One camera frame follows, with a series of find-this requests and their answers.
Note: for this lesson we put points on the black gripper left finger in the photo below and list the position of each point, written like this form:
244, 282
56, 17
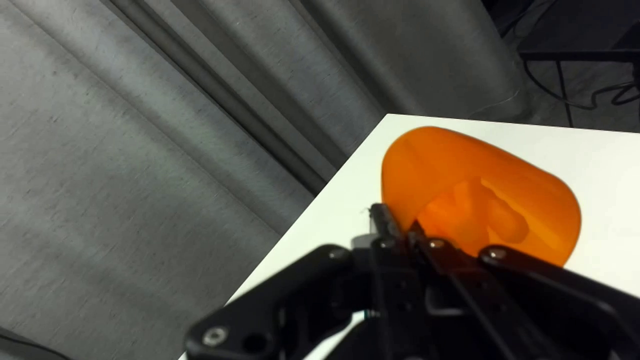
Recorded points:
301, 292

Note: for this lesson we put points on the dark grey curtain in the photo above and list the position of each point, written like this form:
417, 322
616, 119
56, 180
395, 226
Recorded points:
166, 167

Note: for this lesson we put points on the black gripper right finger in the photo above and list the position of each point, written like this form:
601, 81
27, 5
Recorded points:
532, 313

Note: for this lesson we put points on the orange plastic cup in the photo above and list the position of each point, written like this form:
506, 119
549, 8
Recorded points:
480, 192

